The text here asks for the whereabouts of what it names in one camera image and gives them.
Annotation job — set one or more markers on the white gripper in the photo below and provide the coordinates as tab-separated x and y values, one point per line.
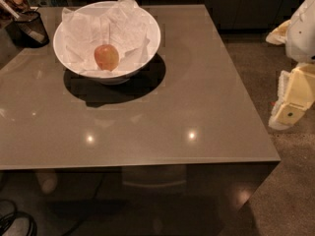
302	36

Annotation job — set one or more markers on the white paper towel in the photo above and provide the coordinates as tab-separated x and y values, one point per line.
124	30

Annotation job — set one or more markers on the black mesh pen holder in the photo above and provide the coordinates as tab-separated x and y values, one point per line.
32	29

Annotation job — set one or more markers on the red yellow apple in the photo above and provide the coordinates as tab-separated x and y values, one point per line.
106	57

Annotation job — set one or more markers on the white ceramic bowl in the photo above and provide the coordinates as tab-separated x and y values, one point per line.
151	40

